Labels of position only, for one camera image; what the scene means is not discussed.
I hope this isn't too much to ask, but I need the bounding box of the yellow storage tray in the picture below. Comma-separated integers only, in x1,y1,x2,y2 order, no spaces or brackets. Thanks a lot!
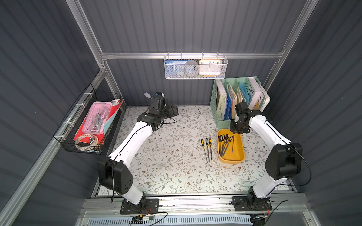
217,129,245,164

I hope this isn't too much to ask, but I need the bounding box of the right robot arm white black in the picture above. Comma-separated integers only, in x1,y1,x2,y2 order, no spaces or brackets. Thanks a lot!
230,102,303,208

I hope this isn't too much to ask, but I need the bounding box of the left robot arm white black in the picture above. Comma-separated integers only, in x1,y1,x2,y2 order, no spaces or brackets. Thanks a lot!
98,104,178,205

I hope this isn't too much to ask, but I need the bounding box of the green file organizer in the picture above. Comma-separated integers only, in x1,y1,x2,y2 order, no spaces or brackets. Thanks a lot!
210,77,270,129

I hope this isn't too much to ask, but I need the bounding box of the blue box in basket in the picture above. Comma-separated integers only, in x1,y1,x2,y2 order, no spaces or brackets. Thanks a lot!
164,59,187,76

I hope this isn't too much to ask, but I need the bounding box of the pink plastic tool case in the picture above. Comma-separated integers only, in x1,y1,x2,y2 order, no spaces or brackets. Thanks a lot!
82,101,112,135

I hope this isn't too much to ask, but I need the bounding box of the blue desk lamp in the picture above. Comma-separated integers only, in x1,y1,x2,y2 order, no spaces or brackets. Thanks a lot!
144,92,152,99

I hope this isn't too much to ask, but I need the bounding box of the white book in organizer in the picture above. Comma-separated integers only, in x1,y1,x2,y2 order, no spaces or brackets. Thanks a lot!
246,77,263,110

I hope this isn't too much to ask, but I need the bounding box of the grey tape roll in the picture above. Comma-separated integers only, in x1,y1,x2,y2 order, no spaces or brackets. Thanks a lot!
184,60,199,78

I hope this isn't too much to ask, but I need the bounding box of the yellow white clock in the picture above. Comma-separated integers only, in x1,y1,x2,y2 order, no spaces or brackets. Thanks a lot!
199,59,222,76

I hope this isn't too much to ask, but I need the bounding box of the red folder in basket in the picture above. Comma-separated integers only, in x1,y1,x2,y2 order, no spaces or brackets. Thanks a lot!
74,99,123,146

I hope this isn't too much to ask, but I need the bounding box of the clear tape roll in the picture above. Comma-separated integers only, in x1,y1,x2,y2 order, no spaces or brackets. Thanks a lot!
74,134,99,147

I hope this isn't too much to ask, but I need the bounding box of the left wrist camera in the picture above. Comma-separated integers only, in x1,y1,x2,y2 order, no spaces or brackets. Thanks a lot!
149,92,167,115

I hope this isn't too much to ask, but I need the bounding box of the white wire hanging basket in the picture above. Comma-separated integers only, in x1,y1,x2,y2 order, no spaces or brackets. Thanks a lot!
163,55,229,80

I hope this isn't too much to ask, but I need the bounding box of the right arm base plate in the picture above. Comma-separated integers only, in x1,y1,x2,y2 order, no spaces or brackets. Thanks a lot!
231,196,273,211

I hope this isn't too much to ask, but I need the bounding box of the black wire side basket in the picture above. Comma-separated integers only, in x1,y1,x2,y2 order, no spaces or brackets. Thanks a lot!
54,85,126,156

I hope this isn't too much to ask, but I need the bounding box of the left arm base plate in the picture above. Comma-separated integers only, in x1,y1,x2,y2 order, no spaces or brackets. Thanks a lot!
120,198,160,215

